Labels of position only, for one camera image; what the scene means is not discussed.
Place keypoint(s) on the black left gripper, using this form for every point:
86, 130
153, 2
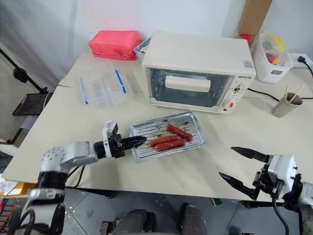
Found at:
117, 148

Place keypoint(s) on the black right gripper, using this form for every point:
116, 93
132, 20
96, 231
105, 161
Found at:
266, 183

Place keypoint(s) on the silver metal baking tray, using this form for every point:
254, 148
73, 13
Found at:
193, 147

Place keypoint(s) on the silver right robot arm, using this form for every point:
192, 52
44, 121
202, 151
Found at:
306, 195

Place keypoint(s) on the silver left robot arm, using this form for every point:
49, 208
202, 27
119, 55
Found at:
73, 153

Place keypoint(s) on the red sausage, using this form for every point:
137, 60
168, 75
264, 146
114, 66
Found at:
170, 145
163, 141
179, 132

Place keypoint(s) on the glass toaster oven door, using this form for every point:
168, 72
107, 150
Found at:
156, 88

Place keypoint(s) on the small cream oven knob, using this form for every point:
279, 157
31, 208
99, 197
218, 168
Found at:
236, 89

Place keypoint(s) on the cream toaster oven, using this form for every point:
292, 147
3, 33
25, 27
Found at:
195, 51

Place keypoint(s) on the green yellow sponge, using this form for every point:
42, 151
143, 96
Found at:
217, 201

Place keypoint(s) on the clear box with blue clips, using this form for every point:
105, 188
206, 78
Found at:
102, 85

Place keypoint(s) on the dark rounded shape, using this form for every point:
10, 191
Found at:
194, 219
132, 221

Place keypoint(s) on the steel cup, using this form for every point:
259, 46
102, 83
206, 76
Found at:
284, 107

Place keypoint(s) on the wooden stick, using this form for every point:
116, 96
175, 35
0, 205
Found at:
297, 93
286, 90

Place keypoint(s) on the clear bin with blue rim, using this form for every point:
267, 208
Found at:
140, 50

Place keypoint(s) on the pink red fabric bag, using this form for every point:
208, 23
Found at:
112, 44

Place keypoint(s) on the white bin with colourful items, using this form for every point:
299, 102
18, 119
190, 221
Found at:
266, 68

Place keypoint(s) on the white power strip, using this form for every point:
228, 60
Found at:
308, 60

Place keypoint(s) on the small red box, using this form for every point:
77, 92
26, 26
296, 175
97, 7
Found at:
247, 39

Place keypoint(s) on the black stand pole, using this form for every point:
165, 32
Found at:
22, 73

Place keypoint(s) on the brown cardboard box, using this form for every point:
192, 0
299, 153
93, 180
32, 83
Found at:
254, 14

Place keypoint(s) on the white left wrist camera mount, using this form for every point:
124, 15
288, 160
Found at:
109, 127

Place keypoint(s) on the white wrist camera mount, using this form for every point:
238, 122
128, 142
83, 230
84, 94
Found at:
281, 169
109, 127

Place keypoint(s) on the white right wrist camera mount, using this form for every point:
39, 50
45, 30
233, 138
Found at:
281, 169

